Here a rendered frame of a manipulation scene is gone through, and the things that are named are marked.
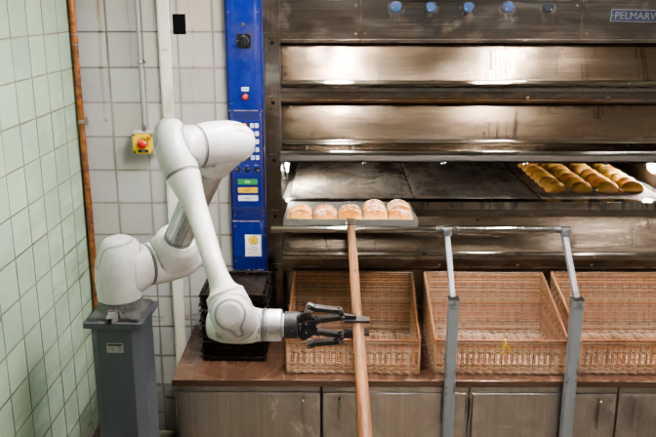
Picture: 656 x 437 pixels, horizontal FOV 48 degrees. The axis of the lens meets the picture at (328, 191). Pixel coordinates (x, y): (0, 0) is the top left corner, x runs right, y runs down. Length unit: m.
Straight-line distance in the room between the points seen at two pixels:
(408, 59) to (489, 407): 1.50
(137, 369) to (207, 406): 0.55
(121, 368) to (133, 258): 0.39
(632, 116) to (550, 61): 0.45
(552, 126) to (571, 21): 0.45
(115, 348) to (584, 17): 2.33
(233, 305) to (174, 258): 0.82
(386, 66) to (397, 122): 0.25
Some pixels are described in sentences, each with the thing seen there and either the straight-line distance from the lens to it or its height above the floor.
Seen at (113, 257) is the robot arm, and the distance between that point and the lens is 2.62.
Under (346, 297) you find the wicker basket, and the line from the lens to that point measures 3.47.
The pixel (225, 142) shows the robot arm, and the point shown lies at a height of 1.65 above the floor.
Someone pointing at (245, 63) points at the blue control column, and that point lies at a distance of 3.27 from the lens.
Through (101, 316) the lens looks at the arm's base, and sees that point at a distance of 2.70.
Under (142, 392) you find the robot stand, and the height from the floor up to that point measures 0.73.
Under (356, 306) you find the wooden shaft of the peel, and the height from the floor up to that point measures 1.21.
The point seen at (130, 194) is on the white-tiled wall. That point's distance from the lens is 3.50.
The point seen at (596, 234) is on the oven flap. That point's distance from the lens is 3.64.
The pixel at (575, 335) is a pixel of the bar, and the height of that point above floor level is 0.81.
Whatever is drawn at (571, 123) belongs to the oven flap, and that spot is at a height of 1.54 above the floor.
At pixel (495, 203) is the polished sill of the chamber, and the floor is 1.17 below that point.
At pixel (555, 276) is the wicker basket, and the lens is 3.60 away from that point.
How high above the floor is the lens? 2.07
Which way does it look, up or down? 14 degrees down
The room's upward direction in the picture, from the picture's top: straight up
